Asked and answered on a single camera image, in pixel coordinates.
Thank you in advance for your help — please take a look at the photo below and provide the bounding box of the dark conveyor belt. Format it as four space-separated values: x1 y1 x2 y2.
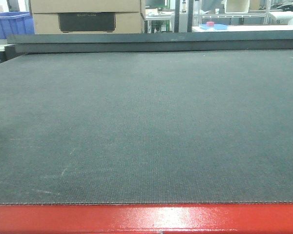
0 50 293 204

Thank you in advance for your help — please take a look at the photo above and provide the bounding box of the small red block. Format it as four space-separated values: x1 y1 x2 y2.
206 21 214 27

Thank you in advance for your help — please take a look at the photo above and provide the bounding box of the blue plastic bin background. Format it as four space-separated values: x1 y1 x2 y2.
0 12 35 39

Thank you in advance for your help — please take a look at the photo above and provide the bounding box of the flat blue tray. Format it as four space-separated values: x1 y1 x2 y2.
199 24 228 31

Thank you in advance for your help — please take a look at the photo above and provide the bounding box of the large cardboard box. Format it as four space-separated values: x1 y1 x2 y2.
29 0 145 34

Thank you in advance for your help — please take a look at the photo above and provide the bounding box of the white table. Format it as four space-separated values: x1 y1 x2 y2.
192 25 293 32

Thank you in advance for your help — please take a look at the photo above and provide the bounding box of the black vertical post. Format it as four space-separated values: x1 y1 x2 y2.
174 0 180 33

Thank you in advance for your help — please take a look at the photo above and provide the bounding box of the black conveyor rear rail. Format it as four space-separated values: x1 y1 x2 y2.
7 30 293 56

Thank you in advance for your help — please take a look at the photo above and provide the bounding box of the red conveyor frame edge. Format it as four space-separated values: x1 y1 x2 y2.
0 204 293 234

